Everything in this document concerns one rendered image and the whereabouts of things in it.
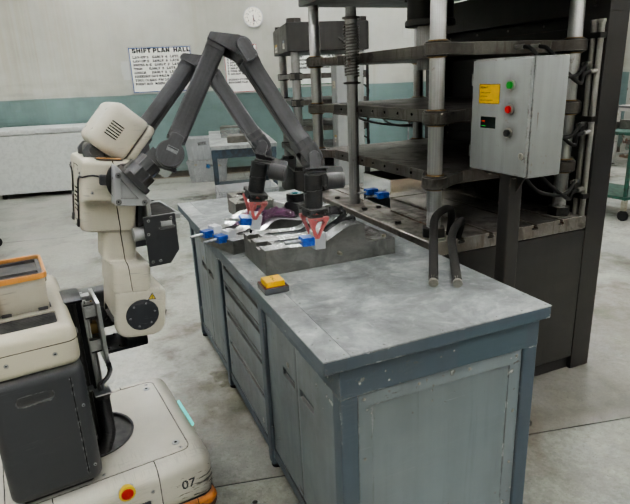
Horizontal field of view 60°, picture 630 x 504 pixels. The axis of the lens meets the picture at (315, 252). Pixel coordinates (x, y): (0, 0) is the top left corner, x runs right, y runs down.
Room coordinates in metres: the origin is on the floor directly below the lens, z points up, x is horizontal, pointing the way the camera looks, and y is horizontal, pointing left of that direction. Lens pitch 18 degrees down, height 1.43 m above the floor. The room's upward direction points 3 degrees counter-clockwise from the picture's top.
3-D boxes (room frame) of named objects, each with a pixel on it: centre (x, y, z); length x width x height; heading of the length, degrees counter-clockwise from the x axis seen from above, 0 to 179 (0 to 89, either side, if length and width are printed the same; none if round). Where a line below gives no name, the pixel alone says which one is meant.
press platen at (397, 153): (2.82, -0.61, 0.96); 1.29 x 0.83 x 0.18; 22
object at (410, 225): (2.84, -0.60, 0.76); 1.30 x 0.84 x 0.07; 22
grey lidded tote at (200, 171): (8.39, 1.58, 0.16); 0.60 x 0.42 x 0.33; 96
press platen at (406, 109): (2.82, -0.61, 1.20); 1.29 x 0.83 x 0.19; 22
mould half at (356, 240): (1.95, -0.02, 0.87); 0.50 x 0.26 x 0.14; 112
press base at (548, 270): (2.83, -0.60, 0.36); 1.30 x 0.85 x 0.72; 22
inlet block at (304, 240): (1.68, 0.03, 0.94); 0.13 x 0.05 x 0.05; 112
